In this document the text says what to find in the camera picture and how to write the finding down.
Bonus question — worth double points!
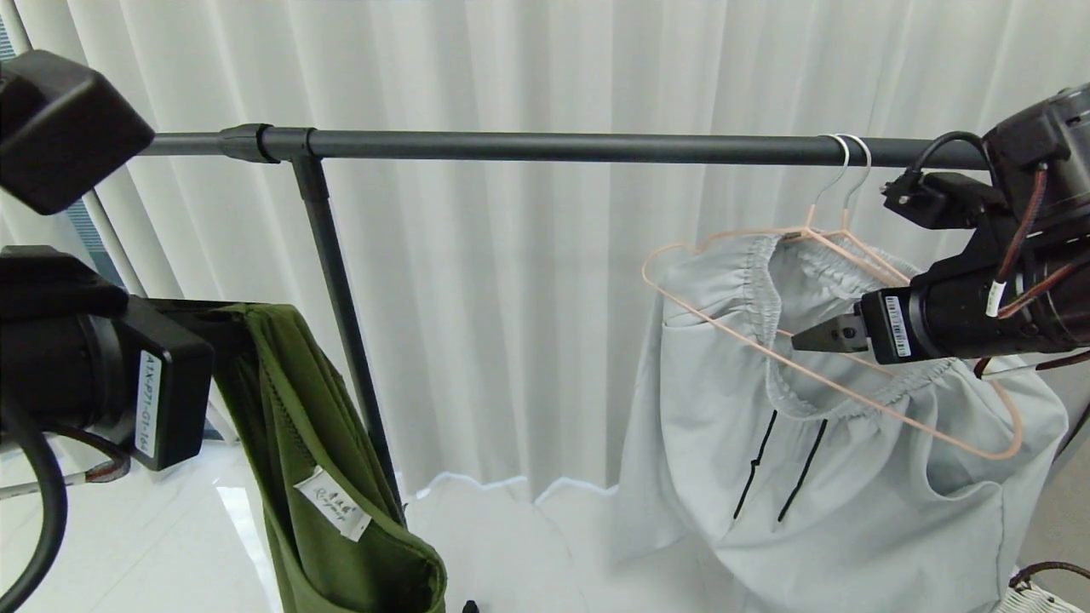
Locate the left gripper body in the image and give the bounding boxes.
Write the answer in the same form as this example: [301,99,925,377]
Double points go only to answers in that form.
[0,245,215,472]

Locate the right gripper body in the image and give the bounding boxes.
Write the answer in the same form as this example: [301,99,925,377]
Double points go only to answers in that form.
[858,254,1050,367]

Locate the pink clothes hanger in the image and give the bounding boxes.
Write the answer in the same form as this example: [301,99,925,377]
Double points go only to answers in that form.
[773,134,914,337]
[640,134,1024,461]

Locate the green garment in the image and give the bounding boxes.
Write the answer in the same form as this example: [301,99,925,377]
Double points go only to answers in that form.
[200,302,449,613]

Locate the pale grey shorts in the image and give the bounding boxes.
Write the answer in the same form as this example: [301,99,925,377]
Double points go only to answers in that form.
[611,232,1070,613]

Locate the white laundry basket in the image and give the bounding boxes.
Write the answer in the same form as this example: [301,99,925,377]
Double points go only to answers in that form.
[995,560,1090,613]

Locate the black clothes rack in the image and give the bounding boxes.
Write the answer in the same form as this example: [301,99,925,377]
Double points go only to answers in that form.
[141,123,993,613]

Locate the window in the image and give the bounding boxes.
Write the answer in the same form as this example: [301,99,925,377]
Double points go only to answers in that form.
[0,17,147,297]

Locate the white curtain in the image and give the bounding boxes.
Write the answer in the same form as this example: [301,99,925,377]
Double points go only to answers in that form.
[17,0,1090,505]

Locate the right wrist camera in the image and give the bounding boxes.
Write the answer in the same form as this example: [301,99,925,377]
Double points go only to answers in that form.
[881,166,1012,258]

